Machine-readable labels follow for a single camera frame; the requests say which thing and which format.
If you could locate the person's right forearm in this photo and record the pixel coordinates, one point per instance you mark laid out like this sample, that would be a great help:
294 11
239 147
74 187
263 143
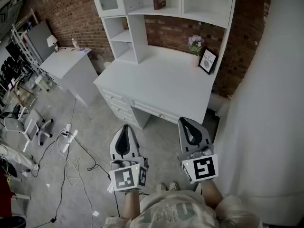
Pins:
211 195

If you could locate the small clear bottle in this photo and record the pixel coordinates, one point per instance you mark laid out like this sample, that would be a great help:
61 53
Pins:
75 43

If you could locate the white swivel chair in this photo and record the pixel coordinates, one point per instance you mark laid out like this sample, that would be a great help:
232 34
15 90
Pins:
28 127

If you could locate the white bed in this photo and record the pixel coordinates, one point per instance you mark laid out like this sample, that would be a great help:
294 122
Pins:
266 103

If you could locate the person's left forearm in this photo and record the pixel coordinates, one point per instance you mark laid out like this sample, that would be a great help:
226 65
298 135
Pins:
130 204

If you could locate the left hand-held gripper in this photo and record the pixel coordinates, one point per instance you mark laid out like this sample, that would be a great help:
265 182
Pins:
123 178

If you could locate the grey upright panel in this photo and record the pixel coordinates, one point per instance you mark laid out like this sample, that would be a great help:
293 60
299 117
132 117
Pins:
40 40

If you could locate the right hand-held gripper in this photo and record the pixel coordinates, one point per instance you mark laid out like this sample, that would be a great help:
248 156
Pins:
204 167

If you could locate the black picture frame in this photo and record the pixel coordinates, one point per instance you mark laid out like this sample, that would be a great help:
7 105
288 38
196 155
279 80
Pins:
208 61

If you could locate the purple flowers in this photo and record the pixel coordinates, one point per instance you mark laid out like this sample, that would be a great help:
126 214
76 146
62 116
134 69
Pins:
196 43

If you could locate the white power strip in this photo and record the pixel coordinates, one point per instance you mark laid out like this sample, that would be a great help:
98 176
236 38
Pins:
67 128

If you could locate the person's shoe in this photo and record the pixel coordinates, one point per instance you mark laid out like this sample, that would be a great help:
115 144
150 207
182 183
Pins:
174 185
161 187

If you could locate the white waste bin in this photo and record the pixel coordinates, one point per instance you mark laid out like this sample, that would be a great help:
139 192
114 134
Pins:
42 83

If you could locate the person's left shoe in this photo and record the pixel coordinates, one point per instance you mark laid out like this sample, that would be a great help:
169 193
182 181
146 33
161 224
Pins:
161 187

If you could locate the purple flat booklet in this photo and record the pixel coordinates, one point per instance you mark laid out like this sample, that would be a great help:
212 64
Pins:
84 49

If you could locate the white metal rack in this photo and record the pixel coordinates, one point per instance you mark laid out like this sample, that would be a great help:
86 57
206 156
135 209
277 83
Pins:
22 44

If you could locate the white desk with hutch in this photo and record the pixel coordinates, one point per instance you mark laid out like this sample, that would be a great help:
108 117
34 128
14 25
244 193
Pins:
164 79

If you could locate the wide white desk drawer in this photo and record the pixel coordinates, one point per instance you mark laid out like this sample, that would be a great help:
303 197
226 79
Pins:
154 110

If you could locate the white paper scrap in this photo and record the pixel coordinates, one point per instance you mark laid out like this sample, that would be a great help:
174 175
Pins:
95 213

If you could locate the white table lamp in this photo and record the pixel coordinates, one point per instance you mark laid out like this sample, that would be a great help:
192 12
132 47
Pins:
52 41

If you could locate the white side cabinet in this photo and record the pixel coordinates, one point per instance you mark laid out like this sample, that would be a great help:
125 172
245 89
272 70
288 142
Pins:
69 72

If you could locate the person's beige clothing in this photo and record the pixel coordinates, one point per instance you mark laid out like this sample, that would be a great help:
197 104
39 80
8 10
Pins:
175 210

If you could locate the person's right shoe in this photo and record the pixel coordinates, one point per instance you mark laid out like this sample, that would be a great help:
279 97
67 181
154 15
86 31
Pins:
174 185

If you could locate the black chairs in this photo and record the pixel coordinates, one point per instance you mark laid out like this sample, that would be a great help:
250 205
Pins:
10 70

